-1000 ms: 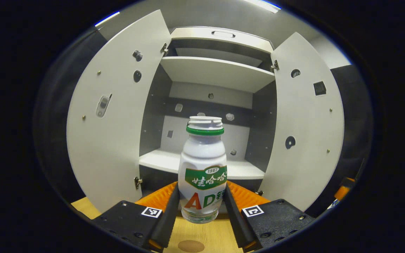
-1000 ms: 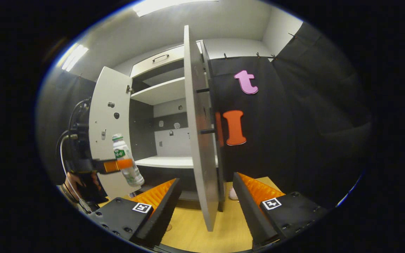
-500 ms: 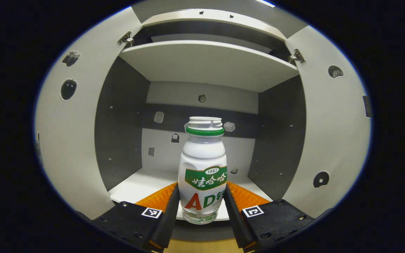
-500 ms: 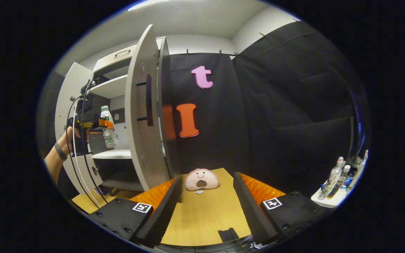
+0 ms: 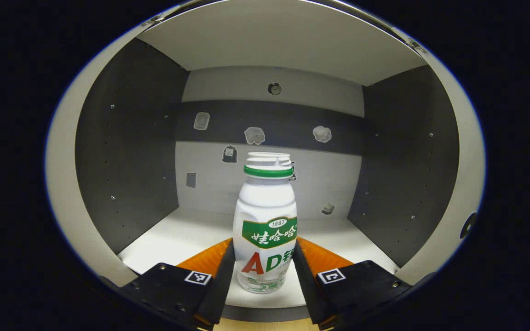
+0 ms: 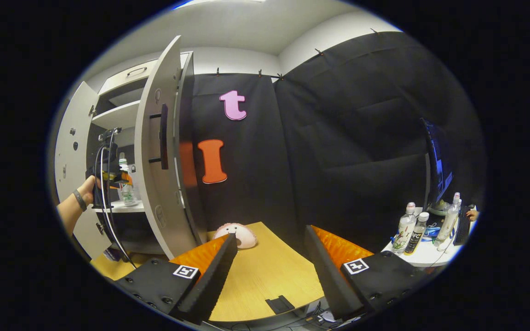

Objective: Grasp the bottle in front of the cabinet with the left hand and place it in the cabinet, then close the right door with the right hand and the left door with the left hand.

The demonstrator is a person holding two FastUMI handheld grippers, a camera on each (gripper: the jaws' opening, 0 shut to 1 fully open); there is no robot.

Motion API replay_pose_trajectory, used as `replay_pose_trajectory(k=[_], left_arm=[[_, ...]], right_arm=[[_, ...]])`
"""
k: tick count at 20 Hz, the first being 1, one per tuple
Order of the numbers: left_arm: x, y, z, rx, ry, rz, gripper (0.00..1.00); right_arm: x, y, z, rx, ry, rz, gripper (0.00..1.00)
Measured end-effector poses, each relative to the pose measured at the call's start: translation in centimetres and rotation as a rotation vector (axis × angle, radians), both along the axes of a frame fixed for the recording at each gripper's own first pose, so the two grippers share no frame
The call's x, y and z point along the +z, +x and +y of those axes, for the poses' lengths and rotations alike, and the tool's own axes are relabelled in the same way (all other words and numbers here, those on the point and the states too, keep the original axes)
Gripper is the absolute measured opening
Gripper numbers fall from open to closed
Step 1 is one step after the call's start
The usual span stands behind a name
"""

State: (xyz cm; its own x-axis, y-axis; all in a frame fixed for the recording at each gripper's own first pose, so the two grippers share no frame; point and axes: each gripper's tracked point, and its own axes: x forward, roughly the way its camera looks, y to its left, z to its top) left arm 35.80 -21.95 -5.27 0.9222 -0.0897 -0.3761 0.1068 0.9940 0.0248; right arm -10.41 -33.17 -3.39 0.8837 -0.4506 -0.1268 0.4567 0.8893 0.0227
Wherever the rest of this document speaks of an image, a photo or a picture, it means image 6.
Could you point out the black backdrop cloth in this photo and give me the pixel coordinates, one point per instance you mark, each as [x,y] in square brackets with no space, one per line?
[338,138]

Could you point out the black keyboard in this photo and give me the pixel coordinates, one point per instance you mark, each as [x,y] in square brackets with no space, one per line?
[462,227]

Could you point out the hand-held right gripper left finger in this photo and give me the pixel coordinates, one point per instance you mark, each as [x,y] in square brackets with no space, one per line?
[210,285]

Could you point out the white cabinet door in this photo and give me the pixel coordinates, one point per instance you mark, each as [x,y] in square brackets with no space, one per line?
[150,115]
[78,115]

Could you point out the tall clear spray bottle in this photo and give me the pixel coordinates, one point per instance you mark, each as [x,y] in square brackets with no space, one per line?
[449,218]

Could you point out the white cabinet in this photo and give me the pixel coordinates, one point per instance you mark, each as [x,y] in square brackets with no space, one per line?
[187,115]

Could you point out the black wristband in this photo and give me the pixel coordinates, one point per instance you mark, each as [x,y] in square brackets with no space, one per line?
[79,200]

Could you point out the clear bottle white cap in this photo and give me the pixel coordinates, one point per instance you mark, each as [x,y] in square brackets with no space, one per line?
[404,232]

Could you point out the blue plastic item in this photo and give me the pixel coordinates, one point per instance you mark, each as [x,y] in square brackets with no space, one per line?
[432,230]

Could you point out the white cabinet drawer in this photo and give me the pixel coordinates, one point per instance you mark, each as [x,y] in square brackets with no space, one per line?
[122,82]

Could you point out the pink round plush toy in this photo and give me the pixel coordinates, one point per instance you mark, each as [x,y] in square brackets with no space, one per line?
[246,236]

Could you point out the white side table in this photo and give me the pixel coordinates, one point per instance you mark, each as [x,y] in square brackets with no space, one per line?
[423,257]

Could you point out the ceiling light panel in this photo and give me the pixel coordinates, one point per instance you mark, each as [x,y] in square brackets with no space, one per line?
[228,1]

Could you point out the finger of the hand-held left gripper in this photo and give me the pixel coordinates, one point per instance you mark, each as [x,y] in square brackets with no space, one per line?
[118,178]

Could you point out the black computer monitor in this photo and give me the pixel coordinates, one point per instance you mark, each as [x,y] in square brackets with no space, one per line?
[437,161]

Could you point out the black label bottle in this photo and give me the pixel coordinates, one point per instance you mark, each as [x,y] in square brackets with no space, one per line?
[416,239]

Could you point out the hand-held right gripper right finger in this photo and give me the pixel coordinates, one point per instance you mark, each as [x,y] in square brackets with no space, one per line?
[329,276]

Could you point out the clear bottle green label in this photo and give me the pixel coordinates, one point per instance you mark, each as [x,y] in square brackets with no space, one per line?
[128,195]

